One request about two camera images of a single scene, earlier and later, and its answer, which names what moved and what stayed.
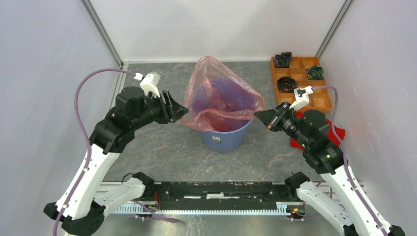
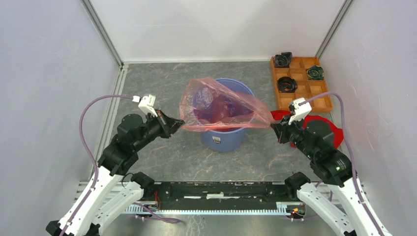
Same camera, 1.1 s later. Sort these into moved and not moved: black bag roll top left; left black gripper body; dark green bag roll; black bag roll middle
Moved: left black gripper body
Not moved: black bag roll middle; black bag roll top left; dark green bag roll
